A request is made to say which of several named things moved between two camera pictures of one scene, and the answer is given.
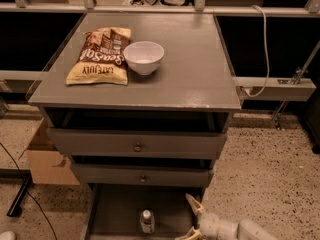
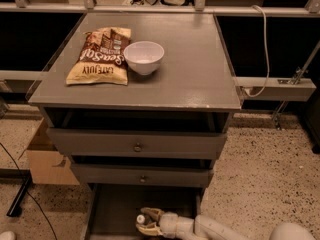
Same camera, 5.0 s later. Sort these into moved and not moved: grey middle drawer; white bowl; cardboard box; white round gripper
Moved: white round gripper
Not moved: cardboard box; grey middle drawer; white bowl
